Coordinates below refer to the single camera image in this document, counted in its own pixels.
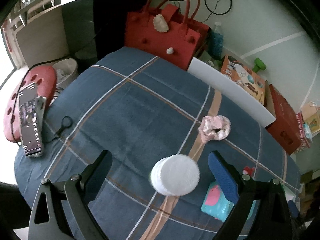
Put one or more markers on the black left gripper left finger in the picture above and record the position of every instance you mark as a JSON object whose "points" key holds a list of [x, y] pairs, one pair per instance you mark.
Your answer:
{"points": [[48, 219]]}

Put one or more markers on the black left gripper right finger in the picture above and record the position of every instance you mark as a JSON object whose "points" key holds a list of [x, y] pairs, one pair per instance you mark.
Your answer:
{"points": [[272, 219]]}

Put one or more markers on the red pink plush toy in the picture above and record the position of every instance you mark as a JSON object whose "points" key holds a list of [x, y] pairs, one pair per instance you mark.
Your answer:
{"points": [[249, 171]]}

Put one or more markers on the teal tissue pack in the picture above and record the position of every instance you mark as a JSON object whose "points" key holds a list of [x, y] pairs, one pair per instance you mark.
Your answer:
{"points": [[216, 204]]}

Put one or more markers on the pink satin scrunchie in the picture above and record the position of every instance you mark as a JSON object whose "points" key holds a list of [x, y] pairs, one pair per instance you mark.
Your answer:
{"points": [[214, 128]]}

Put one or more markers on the white tray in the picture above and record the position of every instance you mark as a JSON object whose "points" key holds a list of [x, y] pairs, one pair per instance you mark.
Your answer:
{"points": [[289, 194]]}

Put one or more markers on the patterned pink gift box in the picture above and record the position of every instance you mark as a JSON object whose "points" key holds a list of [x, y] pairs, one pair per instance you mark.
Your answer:
{"points": [[305, 142]]}

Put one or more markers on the red cardboard box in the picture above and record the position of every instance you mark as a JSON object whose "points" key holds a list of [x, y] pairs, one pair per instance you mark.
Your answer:
{"points": [[285, 128]]}

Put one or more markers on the beige gift bag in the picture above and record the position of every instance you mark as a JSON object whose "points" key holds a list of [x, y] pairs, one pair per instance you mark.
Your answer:
{"points": [[310, 113]]}

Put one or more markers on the smartphone on stand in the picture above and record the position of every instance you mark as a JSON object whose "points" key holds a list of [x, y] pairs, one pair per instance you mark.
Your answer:
{"points": [[31, 110]]}

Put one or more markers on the orange picture box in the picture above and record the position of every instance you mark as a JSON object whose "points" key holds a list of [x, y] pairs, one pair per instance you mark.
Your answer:
{"points": [[250, 81]]}

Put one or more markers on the blue plaid table cloth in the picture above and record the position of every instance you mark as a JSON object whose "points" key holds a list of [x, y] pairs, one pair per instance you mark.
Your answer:
{"points": [[143, 109]]}

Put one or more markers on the red stool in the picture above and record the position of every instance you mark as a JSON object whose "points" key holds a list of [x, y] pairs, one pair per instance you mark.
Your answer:
{"points": [[46, 79]]}

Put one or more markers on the white foam board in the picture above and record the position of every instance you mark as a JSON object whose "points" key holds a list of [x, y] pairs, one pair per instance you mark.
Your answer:
{"points": [[232, 91]]}

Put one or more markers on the green dumbbell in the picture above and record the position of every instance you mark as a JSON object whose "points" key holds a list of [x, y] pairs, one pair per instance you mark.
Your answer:
{"points": [[258, 65]]}

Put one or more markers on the white waste bin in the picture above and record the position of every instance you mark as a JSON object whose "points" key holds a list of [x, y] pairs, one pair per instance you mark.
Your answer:
{"points": [[66, 71]]}

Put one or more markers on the blue water bottle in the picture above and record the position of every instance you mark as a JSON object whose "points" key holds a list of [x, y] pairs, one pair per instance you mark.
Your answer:
{"points": [[217, 41]]}

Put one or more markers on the red felt handbag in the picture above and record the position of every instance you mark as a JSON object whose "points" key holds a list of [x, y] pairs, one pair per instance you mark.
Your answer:
{"points": [[164, 32]]}

